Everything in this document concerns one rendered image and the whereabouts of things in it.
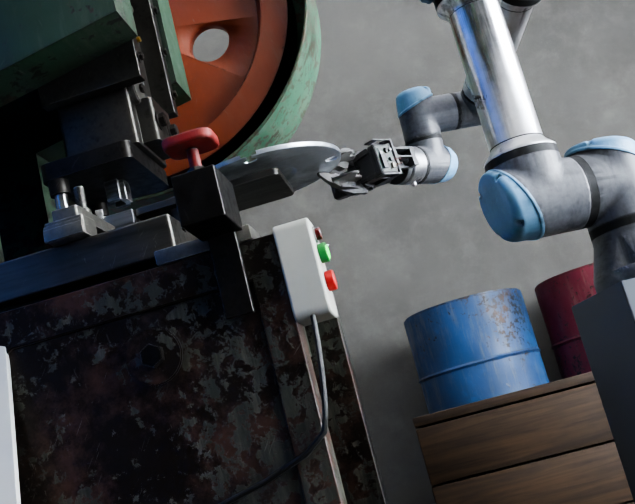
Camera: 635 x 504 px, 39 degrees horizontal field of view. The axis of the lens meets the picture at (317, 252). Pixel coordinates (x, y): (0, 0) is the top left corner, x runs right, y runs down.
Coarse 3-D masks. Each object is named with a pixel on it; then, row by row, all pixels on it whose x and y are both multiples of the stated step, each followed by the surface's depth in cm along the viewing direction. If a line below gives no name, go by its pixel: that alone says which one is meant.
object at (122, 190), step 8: (104, 184) 153; (112, 184) 153; (120, 184) 154; (128, 184) 156; (112, 192) 153; (120, 192) 153; (128, 192) 155; (112, 200) 153; (120, 200) 156; (128, 200) 154
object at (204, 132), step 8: (200, 128) 116; (208, 128) 116; (176, 136) 116; (184, 136) 116; (192, 136) 116; (200, 136) 116; (208, 136) 116; (216, 136) 119; (168, 144) 116; (176, 144) 116; (184, 144) 116; (192, 144) 117; (200, 144) 118; (208, 144) 119; (216, 144) 119; (168, 152) 118; (176, 152) 118; (184, 152) 119; (192, 152) 118; (200, 152) 121; (192, 160) 117; (200, 160) 118
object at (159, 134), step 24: (144, 72) 165; (120, 96) 150; (144, 96) 156; (72, 120) 151; (96, 120) 150; (120, 120) 150; (144, 120) 152; (168, 120) 160; (72, 144) 150; (96, 144) 149; (144, 144) 151
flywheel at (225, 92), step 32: (192, 0) 201; (224, 0) 200; (256, 0) 197; (288, 0) 195; (192, 32) 200; (256, 32) 197; (288, 32) 193; (192, 64) 198; (224, 64) 197; (256, 64) 192; (288, 64) 196; (192, 96) 197; (224, 96) 195; (256, 96) 190; (192, 128) 195; (224, 128) 190; (256, 128) 195
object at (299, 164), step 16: (288, 144) 140; (304, 144) 142; (320, 144) 144; (240, 160) 139; (256, 160) 141; (272, 160) 144; (288, 160) 146; (304, 160) 149; (320, 160) 152; (336, 160) 155; (240, 176) 147; (288, 176) 157; (304, 176) 158
